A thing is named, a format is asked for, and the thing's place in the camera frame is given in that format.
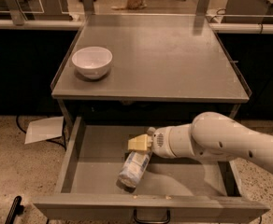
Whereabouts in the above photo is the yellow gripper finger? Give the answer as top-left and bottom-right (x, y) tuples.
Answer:
(128, 139), (152, 152)
(132, 134), (152, 141)

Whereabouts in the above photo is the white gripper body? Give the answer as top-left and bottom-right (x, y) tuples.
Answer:
(151, 126), (181, 159)

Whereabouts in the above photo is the blue plastic bottle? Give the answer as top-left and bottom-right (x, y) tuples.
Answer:
(117, 126), (157, 189)

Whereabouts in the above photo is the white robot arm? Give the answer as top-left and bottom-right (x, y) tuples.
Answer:
(128, 112), (273, 174)

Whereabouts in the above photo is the open grey top drawer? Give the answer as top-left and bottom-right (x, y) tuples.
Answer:
(33, 119), (268, 224)

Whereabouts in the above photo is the grey metal counter cabinet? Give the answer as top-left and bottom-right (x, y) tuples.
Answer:
(52, 14), (251, 126)

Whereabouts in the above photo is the white ceramic bowl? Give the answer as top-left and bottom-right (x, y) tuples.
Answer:
(71, 47), (113, 79)

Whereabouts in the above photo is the white paper sheet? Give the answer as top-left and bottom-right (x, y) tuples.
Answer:
(25, 117), (64, 144)

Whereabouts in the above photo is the black object on floor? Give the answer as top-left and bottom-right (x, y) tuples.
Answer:
(5, 196), (24, 224)

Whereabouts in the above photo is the black drawer handle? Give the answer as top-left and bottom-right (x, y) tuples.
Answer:
(133, 209), (171, 224)

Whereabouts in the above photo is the black floor cable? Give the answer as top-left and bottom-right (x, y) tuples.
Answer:
(15, 114), (67, 150)

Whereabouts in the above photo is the right grey glass post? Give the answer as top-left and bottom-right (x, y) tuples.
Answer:
(195, 0), (210, 16)

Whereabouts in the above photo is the grey glass post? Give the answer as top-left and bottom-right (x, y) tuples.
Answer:
(80, 0), (96, 17)
(195, 0), (210, 16)
(5, 0), (25, 25)

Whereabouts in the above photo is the middle grey glass post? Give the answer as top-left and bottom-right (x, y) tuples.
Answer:
(80, 0), (96, 17)

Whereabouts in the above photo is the left grey glass post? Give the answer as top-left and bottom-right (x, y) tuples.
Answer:
(5, 0), (25, 25)

